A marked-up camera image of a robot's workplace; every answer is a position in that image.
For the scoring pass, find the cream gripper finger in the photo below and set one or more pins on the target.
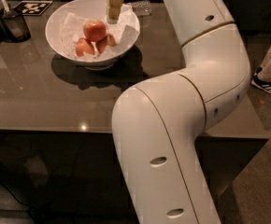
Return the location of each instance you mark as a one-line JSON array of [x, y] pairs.
[[113, 10]]

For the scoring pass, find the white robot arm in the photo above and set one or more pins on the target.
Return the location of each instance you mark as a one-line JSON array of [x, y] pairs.
[[156, 121]]

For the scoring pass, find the white ceramic bowl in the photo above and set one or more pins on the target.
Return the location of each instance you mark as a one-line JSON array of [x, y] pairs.
[[51, 30]]

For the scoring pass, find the white crumpled paper liner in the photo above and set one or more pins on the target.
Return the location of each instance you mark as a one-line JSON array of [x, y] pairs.
[[74, 15]]

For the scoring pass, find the black white fiducial marker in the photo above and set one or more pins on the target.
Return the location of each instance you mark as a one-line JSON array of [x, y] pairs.
[[32, 8]]

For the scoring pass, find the dark glass cup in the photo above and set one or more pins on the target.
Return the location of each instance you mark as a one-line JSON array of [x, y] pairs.
[[15, 26]]

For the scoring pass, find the silver utensil in cup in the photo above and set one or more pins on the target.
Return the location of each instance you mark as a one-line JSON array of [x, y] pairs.
[[8, 11]]

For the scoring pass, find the black white sneaker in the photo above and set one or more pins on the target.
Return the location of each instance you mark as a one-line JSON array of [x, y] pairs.
[[261, 85]]

